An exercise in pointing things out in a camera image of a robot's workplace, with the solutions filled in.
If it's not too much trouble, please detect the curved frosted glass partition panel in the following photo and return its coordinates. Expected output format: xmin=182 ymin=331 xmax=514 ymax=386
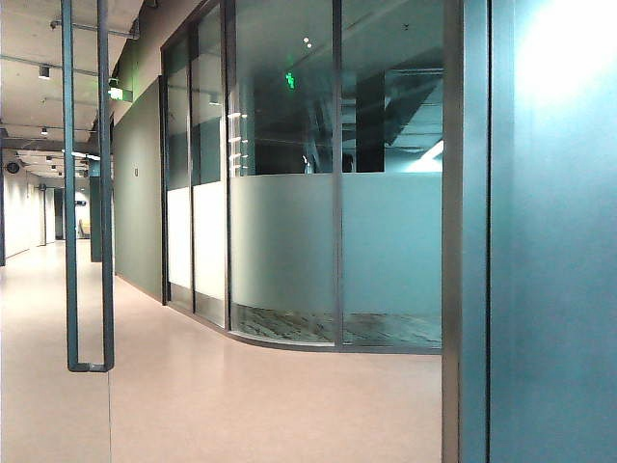
xmin=228 ymin=0 xmax=336 ymax=344

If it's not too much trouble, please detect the wide frosted glass partition panel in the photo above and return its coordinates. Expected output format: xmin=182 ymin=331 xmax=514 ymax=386
xmin=340 ymin=0 xmax=443 ymax=348

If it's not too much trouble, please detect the flat frosted glass partition panel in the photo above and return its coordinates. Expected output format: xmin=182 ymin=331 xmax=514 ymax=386
xmin=193 ymin=4 xmax=228 ymax=328
xmin=165 ymin=36 xmax=195 ymax=310

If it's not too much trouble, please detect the green illuminated exit sign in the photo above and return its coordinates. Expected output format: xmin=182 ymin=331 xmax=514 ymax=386
xmin=107 ymin=78 xmax=134 ymax=103

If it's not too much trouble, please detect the grey ceiling pipe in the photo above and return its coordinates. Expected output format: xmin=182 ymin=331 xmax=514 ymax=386
xmin=49 ymin=17 xmax=142 ymax=41

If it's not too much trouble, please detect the clear glass door pane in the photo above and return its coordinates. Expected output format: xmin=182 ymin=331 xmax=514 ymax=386
xmin=0 ymin=0 xmax=113 ymax=463

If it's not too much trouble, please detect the thin ceiling conduit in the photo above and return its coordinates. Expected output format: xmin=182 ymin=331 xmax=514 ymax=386
xmin=0 ymin=54 xmax=100 ymax=77

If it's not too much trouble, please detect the grey metal door frame post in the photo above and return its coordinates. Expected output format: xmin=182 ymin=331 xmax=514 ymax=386
xmin=441 ymin=0 xmax=493 ymax=463

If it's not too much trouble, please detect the long metal door pull handle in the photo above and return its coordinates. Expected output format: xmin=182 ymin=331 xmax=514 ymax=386
xmin=60 ymin=0 xmax=117 ymax=373

